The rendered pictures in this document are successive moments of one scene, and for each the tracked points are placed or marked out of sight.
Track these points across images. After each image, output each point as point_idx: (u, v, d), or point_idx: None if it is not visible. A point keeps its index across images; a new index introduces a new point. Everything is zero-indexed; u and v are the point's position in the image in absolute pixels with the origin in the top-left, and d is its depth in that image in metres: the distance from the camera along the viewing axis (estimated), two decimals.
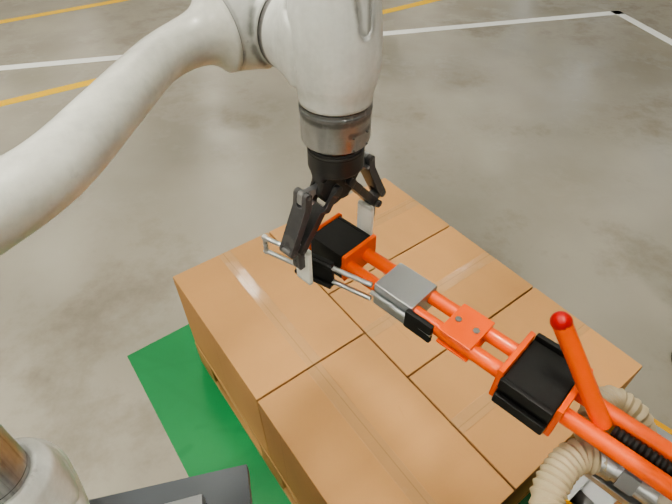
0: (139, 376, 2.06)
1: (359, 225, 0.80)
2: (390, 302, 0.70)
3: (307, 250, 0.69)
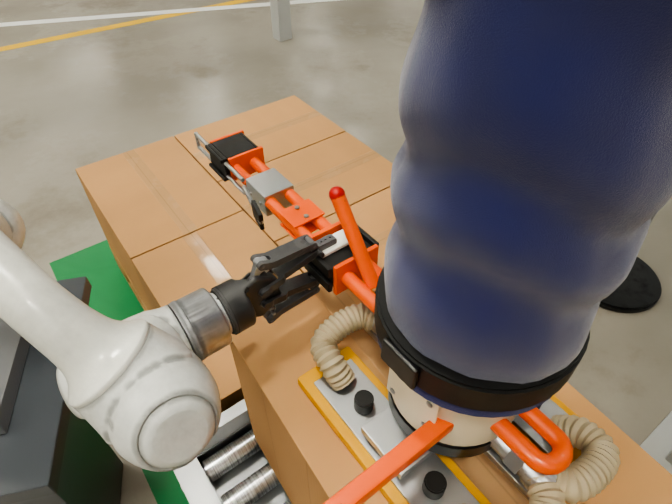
0: (58, 279, 2.18)
1: None
2: (250, 195, 0.87)
3: None
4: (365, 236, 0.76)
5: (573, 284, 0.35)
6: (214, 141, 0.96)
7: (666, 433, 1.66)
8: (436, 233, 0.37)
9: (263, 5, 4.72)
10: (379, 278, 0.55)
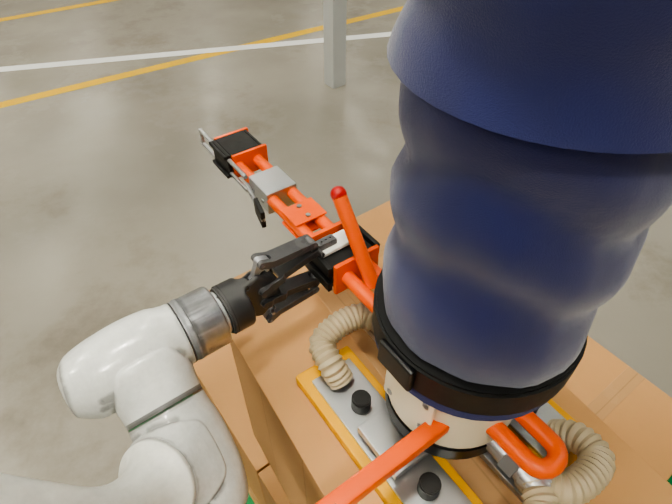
0: None
1: None
2: (253, 193, 0.87)
3: None
4: (366, 236, 0.76)
5: (572, 291, 0.35)
6: (218, 137, 0.96)
7: None
8: (435, 239, 0.36)
9: (307, 42, 4.38)
10: (378, 279, 0.55)
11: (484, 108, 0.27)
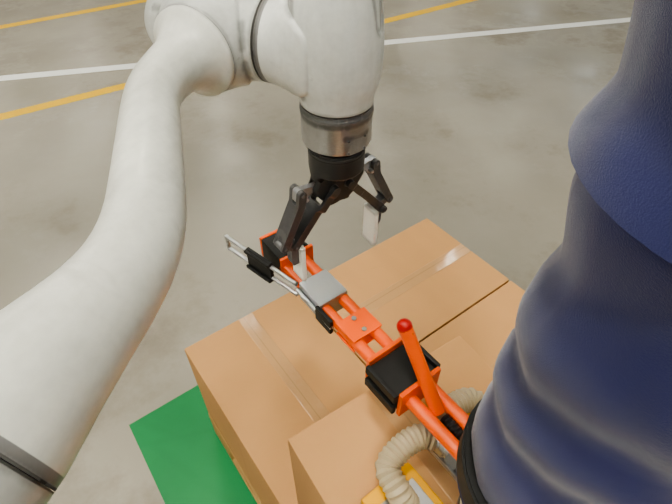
0: (143, 451, 1.77)
1: (364, 228, 0.80)
2: (308, 299, 0.88)
3: (301, 247, 0.70)
4: (426, 355, 0.77)
5: None
6: (264, 237, 0.97)
7: None
8: (560, 477, 0.38)
9: None
10: (463, 440, 0.56)
11: None
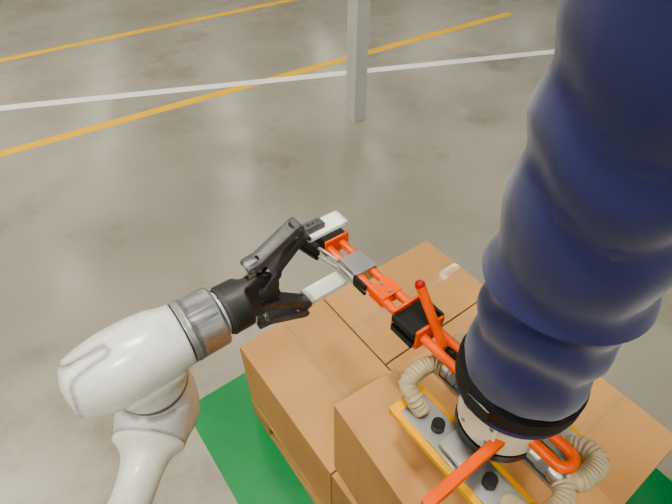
0: (198, 429, 2.19)
1: (334, 284, 0.81)
2: (347, 271, 1.21)
3: None
4: (434, 308, 1.09)
5: (582, 376, 0.68)
6: None
7: None
8: (510, 347, 0.70)
9: (327, 75, 4.74)
10: (459, 351, 0.88)
11: (536, 322, 0.62)
